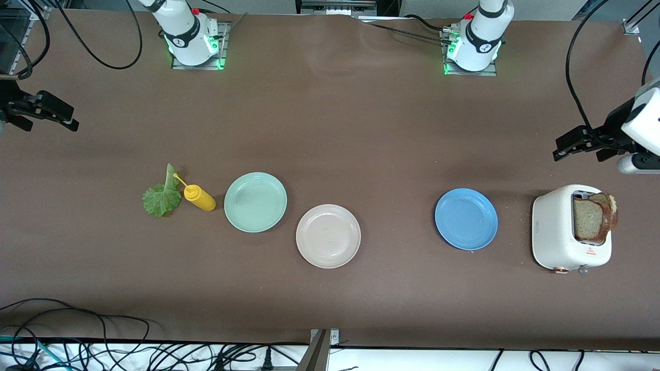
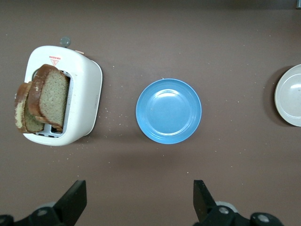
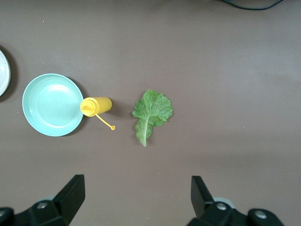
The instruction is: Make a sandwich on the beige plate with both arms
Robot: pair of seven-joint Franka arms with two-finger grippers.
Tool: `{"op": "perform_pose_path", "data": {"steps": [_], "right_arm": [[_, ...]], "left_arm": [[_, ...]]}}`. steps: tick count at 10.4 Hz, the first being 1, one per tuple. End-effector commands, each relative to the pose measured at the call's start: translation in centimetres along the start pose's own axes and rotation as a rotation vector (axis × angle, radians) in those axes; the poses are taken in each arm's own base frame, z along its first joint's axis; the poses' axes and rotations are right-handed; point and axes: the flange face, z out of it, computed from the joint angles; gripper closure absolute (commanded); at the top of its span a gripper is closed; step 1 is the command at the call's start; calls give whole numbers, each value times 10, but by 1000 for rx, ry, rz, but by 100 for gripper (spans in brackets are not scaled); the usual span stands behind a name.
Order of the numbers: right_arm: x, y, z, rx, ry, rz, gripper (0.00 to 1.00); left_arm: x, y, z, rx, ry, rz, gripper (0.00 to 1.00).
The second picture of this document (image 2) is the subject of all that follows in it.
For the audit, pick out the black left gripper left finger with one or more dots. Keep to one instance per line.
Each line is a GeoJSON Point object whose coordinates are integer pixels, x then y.
{"type": "Point", "coordinates": [65, 207]}

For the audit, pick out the brown crust bread slice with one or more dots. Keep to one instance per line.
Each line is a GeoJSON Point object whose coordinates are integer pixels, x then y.
{"type": "Point", "coordinates": [53, 99]}
{"type": "Point", "coordinates": [21, 110]}

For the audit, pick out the white two-slot toaster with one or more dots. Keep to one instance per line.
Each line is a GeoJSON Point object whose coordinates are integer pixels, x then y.
{"type": "Point", "coordinates": [84, 94]}

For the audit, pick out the beige plate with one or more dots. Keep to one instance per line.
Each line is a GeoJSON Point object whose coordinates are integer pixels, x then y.
{"type": "Point", "coordinates": [290, 99]}

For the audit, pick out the blue plate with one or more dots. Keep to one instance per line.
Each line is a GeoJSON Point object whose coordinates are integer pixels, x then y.
{"type": "Point", "coordinates": [168, 110]}

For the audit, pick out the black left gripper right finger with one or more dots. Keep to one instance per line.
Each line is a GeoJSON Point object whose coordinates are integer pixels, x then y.
{"type": "Point", "coordinates": [204, 207]}

